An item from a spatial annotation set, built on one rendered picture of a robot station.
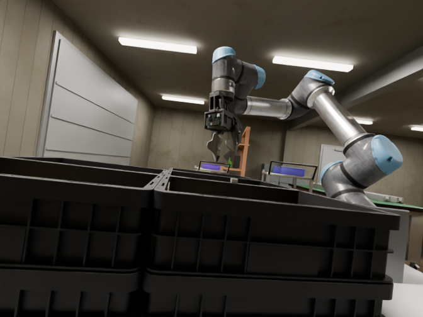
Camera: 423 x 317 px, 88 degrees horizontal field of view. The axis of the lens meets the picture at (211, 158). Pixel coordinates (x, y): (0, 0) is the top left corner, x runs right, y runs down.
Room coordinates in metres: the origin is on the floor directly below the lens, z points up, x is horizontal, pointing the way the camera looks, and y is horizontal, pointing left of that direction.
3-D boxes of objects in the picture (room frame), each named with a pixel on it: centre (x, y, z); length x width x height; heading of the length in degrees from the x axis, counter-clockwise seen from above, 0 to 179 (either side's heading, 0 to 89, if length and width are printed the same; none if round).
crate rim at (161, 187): (0.47, -0.10, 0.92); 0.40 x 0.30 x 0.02; 99
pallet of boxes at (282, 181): (7.17, -2.38, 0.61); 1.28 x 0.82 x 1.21; 89
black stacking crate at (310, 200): (0.47, -0.10, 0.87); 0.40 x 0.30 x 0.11; 99
